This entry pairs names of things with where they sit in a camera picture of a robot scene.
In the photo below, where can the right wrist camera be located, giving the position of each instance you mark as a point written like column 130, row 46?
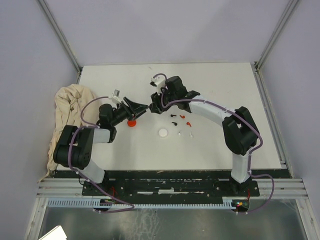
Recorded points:
column 158, row 82

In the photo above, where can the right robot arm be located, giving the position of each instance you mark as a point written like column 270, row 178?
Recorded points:
column 240, row 131

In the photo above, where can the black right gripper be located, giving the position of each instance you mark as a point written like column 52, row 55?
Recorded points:
column 157, row 103

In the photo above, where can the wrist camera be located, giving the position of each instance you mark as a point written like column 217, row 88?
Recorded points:
column 116, row 97
column 158, row 82

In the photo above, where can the white paper sheet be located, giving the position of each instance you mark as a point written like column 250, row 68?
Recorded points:
column 57, row 233

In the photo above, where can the aluminium frame rail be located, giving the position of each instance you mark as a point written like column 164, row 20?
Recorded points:
column 259, row 188

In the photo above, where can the cream crumpled cloth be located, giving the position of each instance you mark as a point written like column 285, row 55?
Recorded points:
column 71, row 109

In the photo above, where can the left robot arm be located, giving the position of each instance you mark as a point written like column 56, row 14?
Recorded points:
column 74, row 147

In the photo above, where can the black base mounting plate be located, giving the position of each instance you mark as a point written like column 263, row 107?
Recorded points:
column 170, row 192

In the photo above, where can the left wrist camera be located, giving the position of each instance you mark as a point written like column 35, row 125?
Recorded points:
column 116, row 97

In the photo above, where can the aluminium corner post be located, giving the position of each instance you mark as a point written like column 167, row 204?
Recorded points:
column 284, row 19
column 45, row 8

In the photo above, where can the white earbud charging case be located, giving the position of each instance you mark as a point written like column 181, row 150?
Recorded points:
column 163, row 133

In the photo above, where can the right aluminium corner post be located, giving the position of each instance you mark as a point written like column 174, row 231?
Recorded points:
column 284, row 19

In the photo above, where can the orange earbud charging case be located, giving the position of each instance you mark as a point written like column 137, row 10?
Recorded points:
column 131, row 123

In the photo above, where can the left aluminium corner post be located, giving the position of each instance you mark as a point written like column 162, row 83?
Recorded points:
column 45, row 8

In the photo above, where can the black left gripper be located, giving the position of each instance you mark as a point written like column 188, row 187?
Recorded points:
column 135, row 107

